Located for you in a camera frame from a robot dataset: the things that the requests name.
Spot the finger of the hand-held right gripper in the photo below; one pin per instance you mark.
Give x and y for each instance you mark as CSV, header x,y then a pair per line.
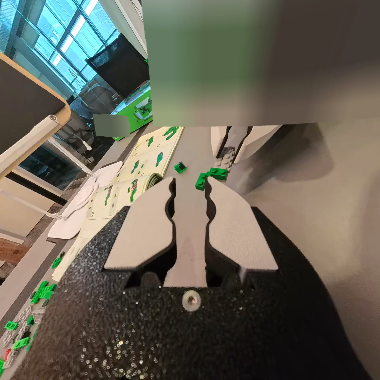
x,y
258,139
218,139

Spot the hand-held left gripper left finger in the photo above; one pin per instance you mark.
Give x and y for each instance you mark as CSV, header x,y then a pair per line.
x,y
142,228

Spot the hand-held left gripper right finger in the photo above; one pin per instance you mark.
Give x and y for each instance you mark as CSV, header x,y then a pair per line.
x,y
237,231

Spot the grey studded plate brick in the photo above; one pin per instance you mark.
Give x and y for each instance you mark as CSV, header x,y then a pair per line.
x,y
224,157

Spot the green angled brick assembly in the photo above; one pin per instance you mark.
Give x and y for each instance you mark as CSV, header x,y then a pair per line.
x,y
218,173

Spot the grey desk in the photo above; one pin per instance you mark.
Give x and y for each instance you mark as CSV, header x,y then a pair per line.
x,y
193,148

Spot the small dark green brick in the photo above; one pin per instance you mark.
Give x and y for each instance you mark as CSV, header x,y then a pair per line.
x,y
180,168

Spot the white tablet stand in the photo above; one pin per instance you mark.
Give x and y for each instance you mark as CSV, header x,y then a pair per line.
x,y
80,199

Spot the open brick instruction booklet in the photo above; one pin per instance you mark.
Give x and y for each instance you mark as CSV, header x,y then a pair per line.
x,y
148,154

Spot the green cardboard toy box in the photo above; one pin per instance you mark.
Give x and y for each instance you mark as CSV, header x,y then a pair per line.
x,y
139,109

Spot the pile of small loose bricks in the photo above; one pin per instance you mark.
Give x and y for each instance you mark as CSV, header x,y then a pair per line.
x,y
43,292

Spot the black mesh office chair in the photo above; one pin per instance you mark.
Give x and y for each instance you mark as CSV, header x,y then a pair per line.
x,y
118,65

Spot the large paned window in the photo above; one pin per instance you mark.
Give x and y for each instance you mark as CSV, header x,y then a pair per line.
x,y
59,32

